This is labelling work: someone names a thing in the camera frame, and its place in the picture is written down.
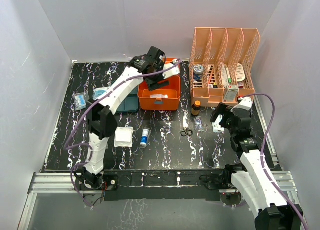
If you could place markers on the black handled scissors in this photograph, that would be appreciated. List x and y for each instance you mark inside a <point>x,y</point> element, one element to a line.
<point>185,131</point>

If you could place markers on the white blue small bottle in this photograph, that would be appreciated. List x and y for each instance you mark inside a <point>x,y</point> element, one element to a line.
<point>144,138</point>

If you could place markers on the light blue long packet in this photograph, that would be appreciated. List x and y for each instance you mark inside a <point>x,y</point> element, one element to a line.
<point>97,92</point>

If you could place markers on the blue round tin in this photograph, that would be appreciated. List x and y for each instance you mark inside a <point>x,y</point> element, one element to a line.
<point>198,69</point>

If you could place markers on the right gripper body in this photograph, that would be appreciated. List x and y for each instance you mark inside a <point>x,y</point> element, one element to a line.
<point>232,129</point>

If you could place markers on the white pill blister pack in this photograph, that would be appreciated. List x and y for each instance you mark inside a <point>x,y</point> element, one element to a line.
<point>240,73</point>

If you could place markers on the clear bag blue items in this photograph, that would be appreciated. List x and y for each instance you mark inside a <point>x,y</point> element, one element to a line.
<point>80,100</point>

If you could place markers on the brown bottle orange cap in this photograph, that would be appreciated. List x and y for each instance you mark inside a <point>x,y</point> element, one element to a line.
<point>196,107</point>

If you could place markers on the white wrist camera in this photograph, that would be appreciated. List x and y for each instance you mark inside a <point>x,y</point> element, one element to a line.
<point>171,69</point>
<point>245,103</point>

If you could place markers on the orange medicine box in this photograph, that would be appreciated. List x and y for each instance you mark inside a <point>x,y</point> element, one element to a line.
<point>166,98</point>

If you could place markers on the aluminium frame rail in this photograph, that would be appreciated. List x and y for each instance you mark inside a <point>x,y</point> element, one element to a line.
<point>136,184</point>

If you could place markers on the peach desk file organizer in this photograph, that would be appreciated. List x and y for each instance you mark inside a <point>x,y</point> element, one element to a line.
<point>219,50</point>

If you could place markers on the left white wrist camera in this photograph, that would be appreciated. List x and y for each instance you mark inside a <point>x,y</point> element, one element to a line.
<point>171,69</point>

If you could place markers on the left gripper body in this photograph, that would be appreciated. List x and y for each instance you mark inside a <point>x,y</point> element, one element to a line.
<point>159,68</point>

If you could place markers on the white blue sachet packet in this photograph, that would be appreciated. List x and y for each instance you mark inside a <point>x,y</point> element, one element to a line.
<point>216,126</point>

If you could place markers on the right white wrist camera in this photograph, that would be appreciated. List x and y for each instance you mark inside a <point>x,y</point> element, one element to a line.
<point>245,103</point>

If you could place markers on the white gauze pad pack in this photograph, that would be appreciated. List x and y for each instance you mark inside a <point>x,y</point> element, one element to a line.
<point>124,137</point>

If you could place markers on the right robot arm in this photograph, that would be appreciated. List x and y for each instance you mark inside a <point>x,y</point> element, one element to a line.
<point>271,208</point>

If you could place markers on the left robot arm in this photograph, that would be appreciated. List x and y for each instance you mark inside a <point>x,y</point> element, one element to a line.
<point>100,115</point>

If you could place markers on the teal divided tray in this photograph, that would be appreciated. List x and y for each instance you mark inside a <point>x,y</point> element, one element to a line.
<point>130,104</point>

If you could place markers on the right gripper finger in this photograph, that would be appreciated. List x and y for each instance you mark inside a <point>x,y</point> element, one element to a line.
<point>220,110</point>
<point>227,119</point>

